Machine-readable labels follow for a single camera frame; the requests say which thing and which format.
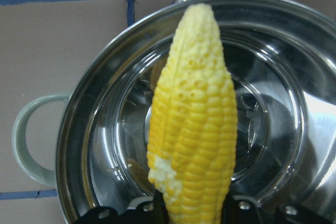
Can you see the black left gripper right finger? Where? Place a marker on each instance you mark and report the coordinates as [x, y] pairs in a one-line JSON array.
[[246, 209]]

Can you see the yellow corn cob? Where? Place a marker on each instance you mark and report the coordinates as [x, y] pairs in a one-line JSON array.
[[193, 125]]

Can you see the pale green cooking pot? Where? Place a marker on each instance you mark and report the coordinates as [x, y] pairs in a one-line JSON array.
[[92, 144]]

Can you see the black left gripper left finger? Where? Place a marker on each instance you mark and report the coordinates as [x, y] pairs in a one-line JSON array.
[[146, 212]]

